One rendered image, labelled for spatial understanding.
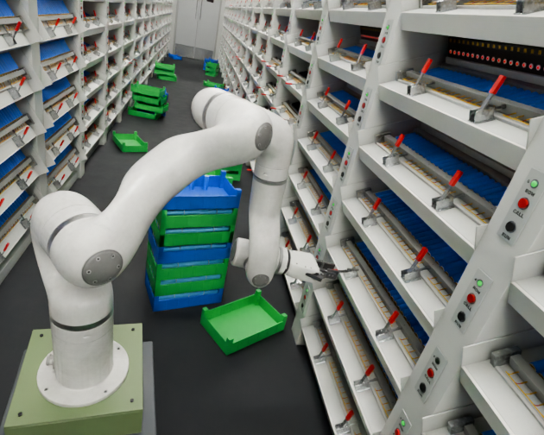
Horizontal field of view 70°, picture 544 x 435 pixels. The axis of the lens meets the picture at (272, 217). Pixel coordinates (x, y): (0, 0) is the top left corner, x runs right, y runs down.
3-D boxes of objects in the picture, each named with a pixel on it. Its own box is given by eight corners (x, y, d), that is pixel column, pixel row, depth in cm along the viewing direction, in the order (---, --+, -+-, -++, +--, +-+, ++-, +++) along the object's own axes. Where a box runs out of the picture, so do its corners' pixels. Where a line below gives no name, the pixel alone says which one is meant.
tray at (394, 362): (401, 404, 90) (401, 378, 85) (327, 257, 143) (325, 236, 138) (483, 381, 91) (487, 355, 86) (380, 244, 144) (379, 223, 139)
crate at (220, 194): (161, 210, 140) (163, 190, 137) (151, 186, 156) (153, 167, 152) (238, 208, 154) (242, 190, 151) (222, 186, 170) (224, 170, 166)
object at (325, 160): (334, 199, 142) (330, 165, 135) (299, 148, 195) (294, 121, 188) (388, 186, 143) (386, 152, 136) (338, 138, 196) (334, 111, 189)
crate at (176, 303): (153, 312, 161) (154, 297, 158) (144, 282, 177) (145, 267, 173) (221, 302, 175) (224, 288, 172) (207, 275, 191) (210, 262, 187)
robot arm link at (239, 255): (282, 258, 111) (277, 240, 119) (238, 249, 107) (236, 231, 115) (272, 280, 115) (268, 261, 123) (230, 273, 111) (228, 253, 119)
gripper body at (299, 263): (275, 261, 124) (306, 267, 127) (280, 280, 115) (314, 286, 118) (282, 242, 121) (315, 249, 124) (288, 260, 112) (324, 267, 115)
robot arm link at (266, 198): (294, 196, 93) (275, 292, 109) (284, 168, 107) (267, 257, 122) (258, 193, 92) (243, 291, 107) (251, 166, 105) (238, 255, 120)
